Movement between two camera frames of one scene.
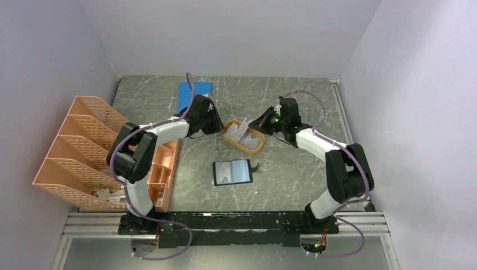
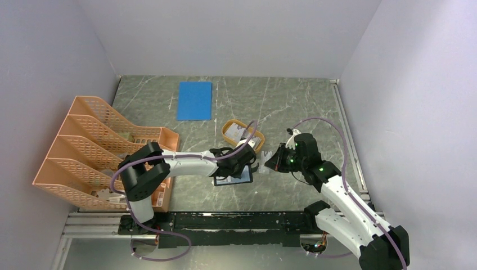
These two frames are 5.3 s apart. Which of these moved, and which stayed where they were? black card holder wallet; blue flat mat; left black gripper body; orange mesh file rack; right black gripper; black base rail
Moved: right black gripper; left black gripper body
Stayed: orange mesh file rack; blue flat mat; black card holder wallet; black base rail
